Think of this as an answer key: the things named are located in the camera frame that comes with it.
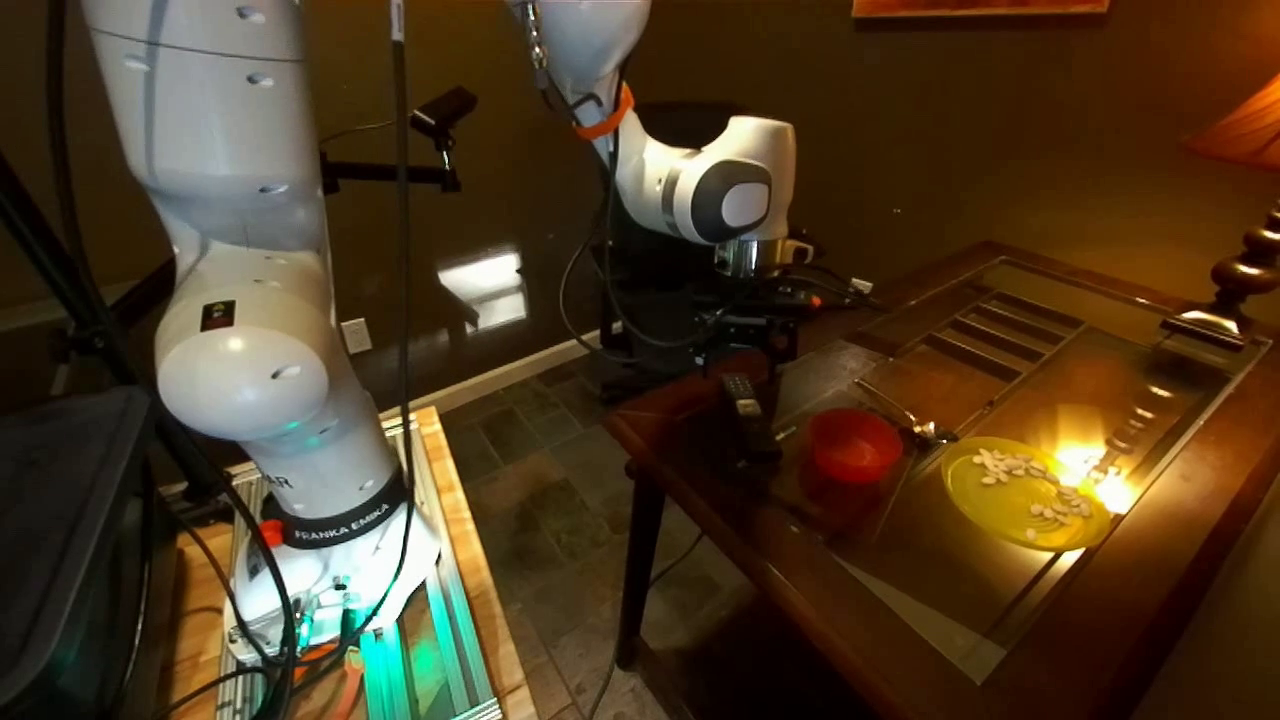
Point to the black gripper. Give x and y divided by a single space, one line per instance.
763 302

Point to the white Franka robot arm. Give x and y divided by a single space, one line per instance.
241 347

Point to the red plastic bowl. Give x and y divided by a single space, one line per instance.
855 453

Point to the dark wooden glass-top table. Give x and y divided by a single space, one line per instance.
745 544

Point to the small shiny metal object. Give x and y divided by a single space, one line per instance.
925 431

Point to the yellow patterned plate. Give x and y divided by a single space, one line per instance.
1012 504

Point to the wooden robot mounting stand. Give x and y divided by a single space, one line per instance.
467 561

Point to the table lamp with turned base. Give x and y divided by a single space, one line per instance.
1244 272

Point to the dark equipment case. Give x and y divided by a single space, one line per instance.
66 561

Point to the white wall outlet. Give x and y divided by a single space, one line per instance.
359 334
861 285

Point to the small black camera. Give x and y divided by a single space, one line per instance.
443 111

